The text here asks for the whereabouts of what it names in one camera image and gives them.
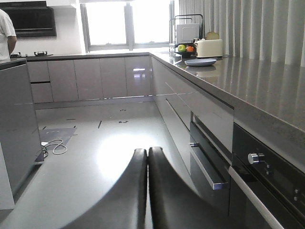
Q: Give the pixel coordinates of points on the black range hood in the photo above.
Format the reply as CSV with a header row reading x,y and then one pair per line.
x,y
31,18

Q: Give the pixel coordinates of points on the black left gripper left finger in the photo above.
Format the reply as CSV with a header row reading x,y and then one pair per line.
x,y
124,205

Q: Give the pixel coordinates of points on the white board in rack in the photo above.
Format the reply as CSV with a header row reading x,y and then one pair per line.
x,y
185,33

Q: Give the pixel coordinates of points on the person in white shirt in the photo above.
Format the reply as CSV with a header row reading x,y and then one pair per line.
x,y
8,36

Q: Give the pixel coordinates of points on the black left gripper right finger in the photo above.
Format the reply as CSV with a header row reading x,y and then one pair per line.
x,y
174,205

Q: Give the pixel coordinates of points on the grey base cabinets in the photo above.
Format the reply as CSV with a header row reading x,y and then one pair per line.
x,y
90,79

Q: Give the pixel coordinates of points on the orange fruit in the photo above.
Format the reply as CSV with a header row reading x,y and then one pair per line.
x,y
190,49

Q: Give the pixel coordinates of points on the cream toaster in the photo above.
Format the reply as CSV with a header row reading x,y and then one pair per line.
x,y
209,48

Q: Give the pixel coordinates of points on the black fruit bowl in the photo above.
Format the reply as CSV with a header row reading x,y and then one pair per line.
x,y
187,54

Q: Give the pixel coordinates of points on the grey kitchen island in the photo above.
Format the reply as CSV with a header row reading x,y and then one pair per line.
x,y
20,143

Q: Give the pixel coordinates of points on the gas stove burner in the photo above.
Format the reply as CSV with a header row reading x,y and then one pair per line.
x,y
41,54

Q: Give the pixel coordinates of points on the black dish rack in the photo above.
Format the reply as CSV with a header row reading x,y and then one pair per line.
x,y
184,19

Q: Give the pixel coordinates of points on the black drawer with handle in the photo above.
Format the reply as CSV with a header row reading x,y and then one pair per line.
x,y
209,170

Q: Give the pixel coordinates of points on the green apple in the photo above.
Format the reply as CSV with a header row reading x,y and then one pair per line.
x,y
181,48

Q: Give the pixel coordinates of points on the bread slice in toaster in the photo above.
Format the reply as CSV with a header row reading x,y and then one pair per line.
x,y
212,36

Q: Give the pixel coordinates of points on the blue plate on counter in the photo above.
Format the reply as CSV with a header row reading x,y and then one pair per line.
x,y
200,62

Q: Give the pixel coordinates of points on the built-in black oven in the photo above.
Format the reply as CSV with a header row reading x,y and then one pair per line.
x,y
267,191

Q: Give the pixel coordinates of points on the grey curtain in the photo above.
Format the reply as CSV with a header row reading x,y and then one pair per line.
x,y
268,30

